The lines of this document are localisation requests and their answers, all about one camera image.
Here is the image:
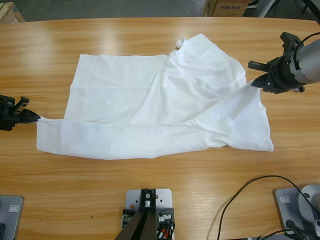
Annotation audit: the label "black corner bracket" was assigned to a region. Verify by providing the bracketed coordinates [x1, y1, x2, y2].
[121, 208, 137, 229]
[156, 206, 175, 240]

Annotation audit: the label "black plug cable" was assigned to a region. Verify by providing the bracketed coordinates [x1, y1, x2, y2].
[256, 219, 320, 240]

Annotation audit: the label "cardboard box blue print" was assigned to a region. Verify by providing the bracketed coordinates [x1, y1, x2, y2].
[202, 0, 251, 18]

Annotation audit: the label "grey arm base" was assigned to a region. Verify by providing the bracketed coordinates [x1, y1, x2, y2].
[0, 194, 25, 240]
[272, 184, 320, 236]

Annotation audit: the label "white metal frame leg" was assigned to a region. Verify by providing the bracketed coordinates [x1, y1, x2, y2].
[257, 0, 276, 18]

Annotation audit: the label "dark camera post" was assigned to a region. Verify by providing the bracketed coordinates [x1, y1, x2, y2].
[116, 188, 161, 240]

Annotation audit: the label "white t-shirt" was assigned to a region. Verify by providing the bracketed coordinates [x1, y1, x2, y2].
[36, 32, 275, 161]

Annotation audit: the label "black slanted rod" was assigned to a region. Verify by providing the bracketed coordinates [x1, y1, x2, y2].
[301, 0, 320, 25]

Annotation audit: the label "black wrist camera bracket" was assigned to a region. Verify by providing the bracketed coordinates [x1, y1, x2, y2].
[279, 31, 305, 52]
[11, 96, 30, 115]

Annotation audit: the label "long thin black cable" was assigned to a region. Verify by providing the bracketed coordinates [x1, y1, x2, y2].
[216, 175, 320, 240]

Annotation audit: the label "white mounting block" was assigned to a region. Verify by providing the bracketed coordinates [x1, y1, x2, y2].
[124, 188, 175, 226]

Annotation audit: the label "orange and black wires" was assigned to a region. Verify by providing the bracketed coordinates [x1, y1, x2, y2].
[156, 223, 177, 240]

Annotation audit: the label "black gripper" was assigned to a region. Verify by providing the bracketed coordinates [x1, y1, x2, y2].
[247, 55, 306, 95]
[0, 94, 42, 132]

